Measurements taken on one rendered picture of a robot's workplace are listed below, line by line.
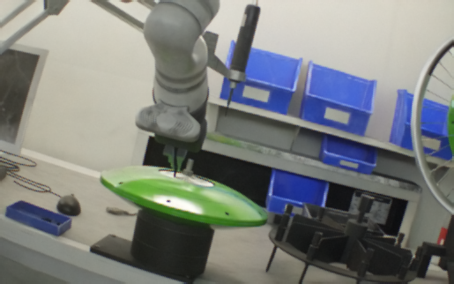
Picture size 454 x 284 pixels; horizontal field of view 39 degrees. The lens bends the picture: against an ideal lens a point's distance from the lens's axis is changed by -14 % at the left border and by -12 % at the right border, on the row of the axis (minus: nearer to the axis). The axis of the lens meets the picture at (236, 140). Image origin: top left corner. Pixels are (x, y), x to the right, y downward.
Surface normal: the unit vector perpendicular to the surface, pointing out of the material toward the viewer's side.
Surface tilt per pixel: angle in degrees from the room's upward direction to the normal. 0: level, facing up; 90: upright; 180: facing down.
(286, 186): 90
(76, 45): 90
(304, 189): 90
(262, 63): 90
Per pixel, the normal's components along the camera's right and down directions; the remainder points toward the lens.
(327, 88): -0.04, 0.07
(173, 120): 0.09, -0.60
